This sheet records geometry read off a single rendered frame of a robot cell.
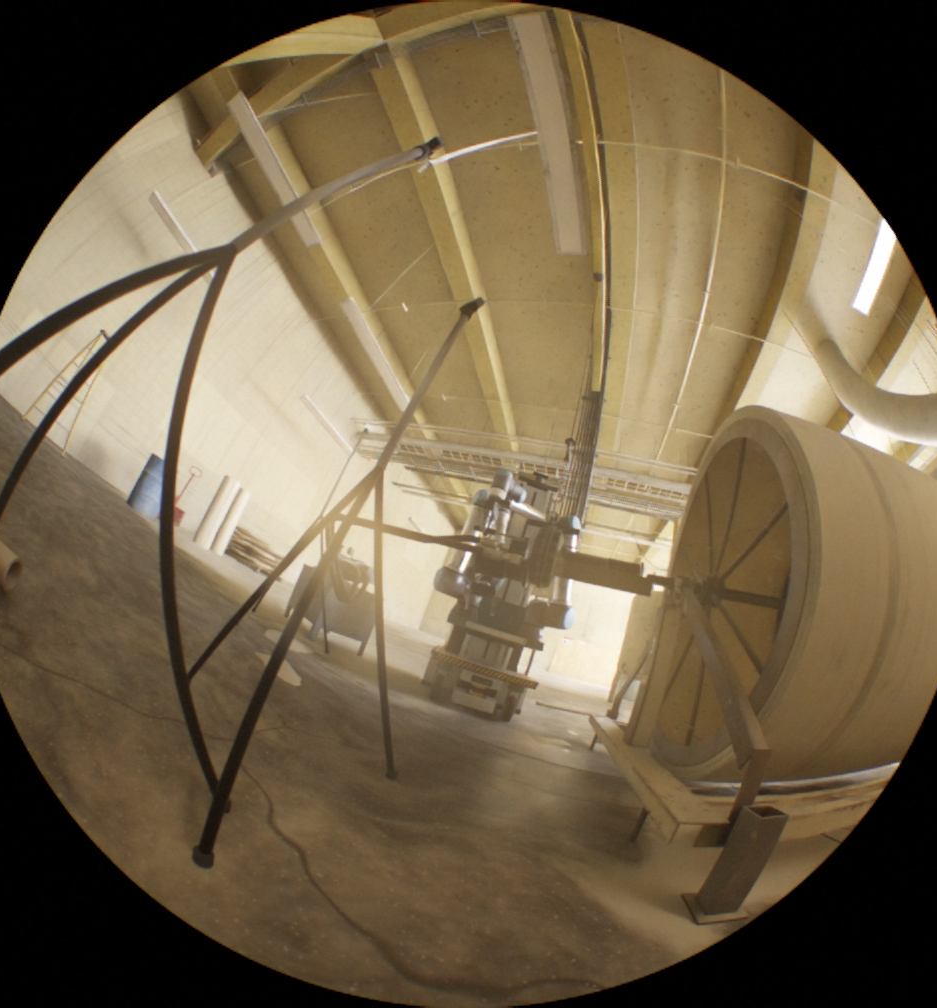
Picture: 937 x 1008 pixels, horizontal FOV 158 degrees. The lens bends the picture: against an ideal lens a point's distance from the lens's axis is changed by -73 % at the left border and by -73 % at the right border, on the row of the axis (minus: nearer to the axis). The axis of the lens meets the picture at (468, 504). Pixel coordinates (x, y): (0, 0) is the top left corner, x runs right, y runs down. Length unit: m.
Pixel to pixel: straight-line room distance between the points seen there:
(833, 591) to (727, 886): 0.69
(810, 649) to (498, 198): 6.80
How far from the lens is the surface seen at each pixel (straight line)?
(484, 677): 2.13
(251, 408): 9.03
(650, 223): 6.62
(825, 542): 1.01
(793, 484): 1.16
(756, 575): 2.70
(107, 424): 7.80
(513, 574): 1.54
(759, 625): 2.76
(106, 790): 0.65
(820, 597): 0.98
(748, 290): 7.35
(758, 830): 0.77
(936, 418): 5.66
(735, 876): 0.81
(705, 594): 1.63
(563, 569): 1.48
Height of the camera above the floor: 0.45
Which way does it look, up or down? 22 degrees up
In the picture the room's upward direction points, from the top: 20 degrees clockwise
